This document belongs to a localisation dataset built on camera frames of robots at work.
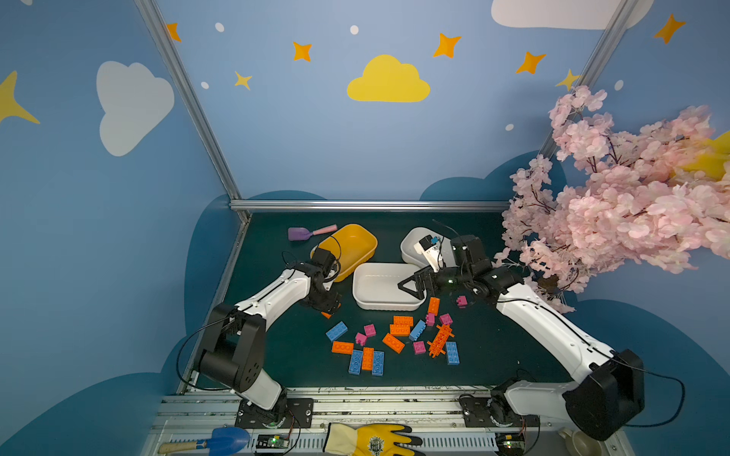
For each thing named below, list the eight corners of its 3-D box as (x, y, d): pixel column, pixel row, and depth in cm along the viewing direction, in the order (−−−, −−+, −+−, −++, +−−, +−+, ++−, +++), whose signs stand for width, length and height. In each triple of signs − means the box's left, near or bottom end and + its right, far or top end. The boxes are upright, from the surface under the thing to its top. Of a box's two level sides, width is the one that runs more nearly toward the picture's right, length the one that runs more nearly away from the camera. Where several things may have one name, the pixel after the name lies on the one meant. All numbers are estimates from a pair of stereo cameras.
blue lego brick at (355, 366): (348, 373, 83) (347, 371, 81) (352, 351, 87) (352, 348, 85) (359, 375, 82) (359, 373, 81) (363, 353, 86) (363, 350, 85)
